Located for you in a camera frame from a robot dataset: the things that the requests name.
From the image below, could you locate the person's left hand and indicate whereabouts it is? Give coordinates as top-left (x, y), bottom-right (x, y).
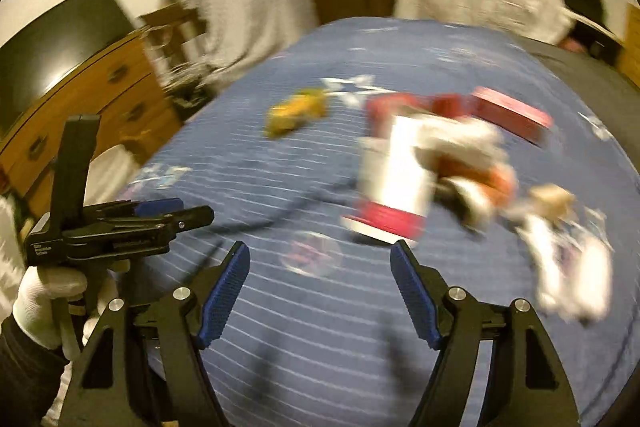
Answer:
top-left (12, 264), bottom-right (122, 353)

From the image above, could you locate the dark grey bed sheet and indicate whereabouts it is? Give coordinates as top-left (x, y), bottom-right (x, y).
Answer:
top-left (530, 39), bottom-right (640, 142)

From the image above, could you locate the white striped draped cloth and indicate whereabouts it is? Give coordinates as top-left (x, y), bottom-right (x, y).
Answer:
top-left (160, 0), bottom-right (321, 94)

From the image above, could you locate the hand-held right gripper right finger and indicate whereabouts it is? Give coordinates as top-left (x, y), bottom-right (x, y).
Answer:
top-left (390, 239), bottom-right (583, 427)

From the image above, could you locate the black flat screen television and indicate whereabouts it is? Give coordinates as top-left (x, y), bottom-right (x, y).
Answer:
top-left (0, 0), bottom-right (140, 132)

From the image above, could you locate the wooden chair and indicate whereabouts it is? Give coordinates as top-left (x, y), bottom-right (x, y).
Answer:
top-left (139, 4), bottom-right (211, 80)

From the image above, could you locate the person's left forearm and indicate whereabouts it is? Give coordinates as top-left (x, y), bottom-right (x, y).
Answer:
top-left (0, 316), bottom-right (70, 427)

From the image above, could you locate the white plastic bag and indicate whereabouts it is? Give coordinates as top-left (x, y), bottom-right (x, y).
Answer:
top-left (519, 211), bottom-right (614, 324)

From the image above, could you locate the wooden drawer dresser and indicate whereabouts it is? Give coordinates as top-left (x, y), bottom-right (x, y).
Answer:
top-left (0, 27), bottom-right (186, 218)

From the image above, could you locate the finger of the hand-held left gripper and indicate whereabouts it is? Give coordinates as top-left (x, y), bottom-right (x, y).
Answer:
top-left (150, 205), bottom-right (216, 234)
top-left (90, 198), bottom-right (187, 222)

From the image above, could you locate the yellow crumpled wrapper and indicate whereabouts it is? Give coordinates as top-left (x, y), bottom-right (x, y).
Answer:
top-left (264, 88), bottom-right (329, 141)

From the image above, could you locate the red flat box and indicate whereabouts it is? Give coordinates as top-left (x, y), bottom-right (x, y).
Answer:
top-left (471, 86), bottom-right (554, 144)

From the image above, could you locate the beige crumpled paper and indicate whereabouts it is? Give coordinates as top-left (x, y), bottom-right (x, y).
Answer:
top-left (529, 184), bottom-right (576, 219)

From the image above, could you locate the wooden bed headboard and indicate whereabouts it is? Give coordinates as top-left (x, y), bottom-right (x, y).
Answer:
top-left (617, 4), bottom-right (640, 82)

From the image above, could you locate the orange printed paper cup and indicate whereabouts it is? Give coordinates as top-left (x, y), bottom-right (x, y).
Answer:
top-left (341, 96), bottom-right (442, 247)

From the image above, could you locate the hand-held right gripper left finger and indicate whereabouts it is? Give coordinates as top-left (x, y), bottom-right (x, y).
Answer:
top-left (59, 241), bottom-right (251, 427)

